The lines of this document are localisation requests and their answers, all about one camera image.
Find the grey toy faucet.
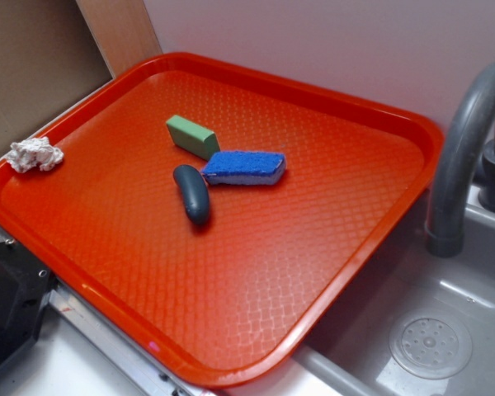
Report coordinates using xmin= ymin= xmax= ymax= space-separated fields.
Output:
xmin=425 ymin=63 xmax=495 ymax=257

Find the green rectangular block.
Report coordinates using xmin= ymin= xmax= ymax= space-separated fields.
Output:
xmin=166 ymin=115 xmax=220 ymax=160

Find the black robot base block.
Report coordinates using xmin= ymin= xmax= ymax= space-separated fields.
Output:
xmin=0 ymin=239 xmax=55 ymax=371

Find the grey plastic sink basin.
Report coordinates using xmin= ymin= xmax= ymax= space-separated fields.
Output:
xmin=295 ymin=199 xmax=495 ymax=395

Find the crumpled white paper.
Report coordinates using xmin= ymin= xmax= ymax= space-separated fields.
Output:
xmin=5 ymin=137 xmax=64 ymax=173

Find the brown cardboard panel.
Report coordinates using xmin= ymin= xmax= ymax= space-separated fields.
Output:
xmin=0 ymin=1 xmax=111 ymax=157

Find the dark green plastic pickle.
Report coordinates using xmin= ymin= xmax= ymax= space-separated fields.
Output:
xmin=173 ymin=164 xmax=210 ymax=225

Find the light wooden board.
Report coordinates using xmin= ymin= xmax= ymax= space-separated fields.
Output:
xmin=77 ymin=0 xmax=163 ymax=78

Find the orange plastic tray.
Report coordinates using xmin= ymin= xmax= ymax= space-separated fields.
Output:
xmin=0 ymin=53 xmax=443 ymax=389

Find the blue sponge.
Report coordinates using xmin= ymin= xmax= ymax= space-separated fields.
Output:
xmin=201 ymin=151 xmax=286 ymax=186

